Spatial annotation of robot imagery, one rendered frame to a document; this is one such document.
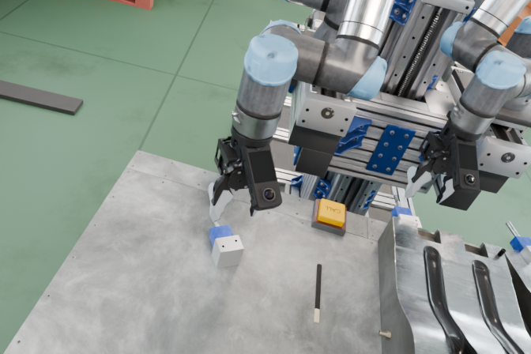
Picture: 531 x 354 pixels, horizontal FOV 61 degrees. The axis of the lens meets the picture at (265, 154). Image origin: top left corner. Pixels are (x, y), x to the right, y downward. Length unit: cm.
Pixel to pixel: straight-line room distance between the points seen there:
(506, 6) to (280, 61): 58
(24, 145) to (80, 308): 162
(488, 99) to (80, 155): 188
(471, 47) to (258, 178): 56
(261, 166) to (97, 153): 169
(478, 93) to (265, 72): 45
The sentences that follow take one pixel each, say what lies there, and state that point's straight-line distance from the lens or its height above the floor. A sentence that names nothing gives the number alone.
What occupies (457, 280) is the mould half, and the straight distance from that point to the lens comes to 103.
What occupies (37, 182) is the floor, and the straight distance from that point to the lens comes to 224.
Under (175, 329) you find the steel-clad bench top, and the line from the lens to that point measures 87.
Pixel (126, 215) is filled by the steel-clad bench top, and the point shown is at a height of 80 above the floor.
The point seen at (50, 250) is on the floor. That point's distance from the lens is 198.
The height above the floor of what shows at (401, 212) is 84.
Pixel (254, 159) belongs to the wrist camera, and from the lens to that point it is 74.
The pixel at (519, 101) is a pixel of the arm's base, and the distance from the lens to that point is 141.
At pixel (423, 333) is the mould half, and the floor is 93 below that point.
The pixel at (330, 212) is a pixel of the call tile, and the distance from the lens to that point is 108.
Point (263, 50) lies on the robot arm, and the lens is 65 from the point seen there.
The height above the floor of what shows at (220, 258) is 83.
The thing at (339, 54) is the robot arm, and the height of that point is 126.
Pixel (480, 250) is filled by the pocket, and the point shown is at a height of 87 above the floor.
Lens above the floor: 156
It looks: 39 degrees down
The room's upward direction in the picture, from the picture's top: 17 degrees clockwise
